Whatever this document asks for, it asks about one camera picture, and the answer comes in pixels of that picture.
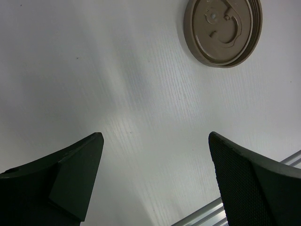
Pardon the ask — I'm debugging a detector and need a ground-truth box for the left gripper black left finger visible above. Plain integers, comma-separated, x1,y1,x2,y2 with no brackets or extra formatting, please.
0,132,104,226

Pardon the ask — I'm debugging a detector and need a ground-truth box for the brown round lid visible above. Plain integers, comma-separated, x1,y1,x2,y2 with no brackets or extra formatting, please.
183,0,263,68

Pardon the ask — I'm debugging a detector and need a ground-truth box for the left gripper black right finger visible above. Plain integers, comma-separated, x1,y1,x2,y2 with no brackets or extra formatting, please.
208,131,301,226

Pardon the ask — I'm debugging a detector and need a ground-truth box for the aluminium mounting rail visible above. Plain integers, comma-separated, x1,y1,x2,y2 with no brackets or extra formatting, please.
170,149,301,226

